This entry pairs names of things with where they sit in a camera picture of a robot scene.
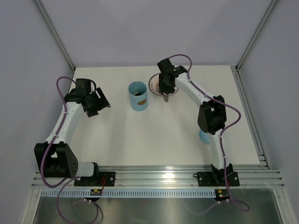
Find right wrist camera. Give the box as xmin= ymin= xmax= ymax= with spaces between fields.
xmin=157 ymin=58 xmax=175 ymax=74

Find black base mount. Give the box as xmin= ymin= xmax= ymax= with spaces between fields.
xmin=193 ymin=171 xmax=240 ymax=187
xmin=74 ymin=171 xmax=116 ymax=187

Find patterned round plate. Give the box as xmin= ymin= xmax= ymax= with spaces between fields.
xmin=148 ymin=73 xmax=178 ymax=97

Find blue round lid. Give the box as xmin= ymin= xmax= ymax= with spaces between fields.
xmin=199 ymin=130 xmax=209 ymax=144

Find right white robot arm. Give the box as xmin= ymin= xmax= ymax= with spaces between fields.
xmin=158 ymin=64 xmax=229 ymax=185

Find white slotted cable duct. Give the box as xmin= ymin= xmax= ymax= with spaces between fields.
xmin=41 ymin=189 xmax=216 ymax=198

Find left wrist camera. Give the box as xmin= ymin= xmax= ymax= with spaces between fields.
xmin=75 ymin=78 xmax=92 ymax=93

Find left aluminium frame post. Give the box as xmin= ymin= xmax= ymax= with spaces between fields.
xmin=32 ymin=0 xmax=76 ymax=73

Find aluminium frame post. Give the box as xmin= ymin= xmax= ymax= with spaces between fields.
xmin=32 ymin=0 xmax=76 ymax=73
xmin=235 ymin=0 xmax=279 ymax=72

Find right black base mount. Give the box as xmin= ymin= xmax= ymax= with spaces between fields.
xmin=193 ymin=171 xmax=240 ymax=187

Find blue cylindrical lunch container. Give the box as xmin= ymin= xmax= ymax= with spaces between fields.
xmin=128 ymin=81 xmax=148 ymax=112

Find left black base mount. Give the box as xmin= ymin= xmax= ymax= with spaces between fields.
xmin=74 ymin=171 xmax=116 ymax=187

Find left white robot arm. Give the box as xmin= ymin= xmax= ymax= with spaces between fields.
xmin=34 ymin=87 xmax=110 ymax=186

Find right aluminium frame post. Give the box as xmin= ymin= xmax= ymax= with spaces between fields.
xmin=235 ymin=0 xmax=279 ymax=72

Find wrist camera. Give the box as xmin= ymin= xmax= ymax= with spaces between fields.
xmin=75 ymin=78 xmax=92 ymax=93
xmin=157 ymin=58 xmax=175 ymax=74

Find metal tongs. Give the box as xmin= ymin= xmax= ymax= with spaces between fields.
xmin=163 ymin=93 xmax=169 ymax=102

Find aluminium front rail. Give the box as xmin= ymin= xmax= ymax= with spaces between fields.
xmin=30 ymin=165 xmax=285 ymax=189

